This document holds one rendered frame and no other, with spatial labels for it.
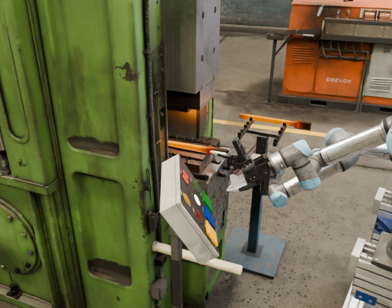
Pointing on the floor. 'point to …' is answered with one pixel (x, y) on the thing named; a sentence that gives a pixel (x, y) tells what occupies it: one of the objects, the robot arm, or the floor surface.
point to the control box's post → (176, 249)
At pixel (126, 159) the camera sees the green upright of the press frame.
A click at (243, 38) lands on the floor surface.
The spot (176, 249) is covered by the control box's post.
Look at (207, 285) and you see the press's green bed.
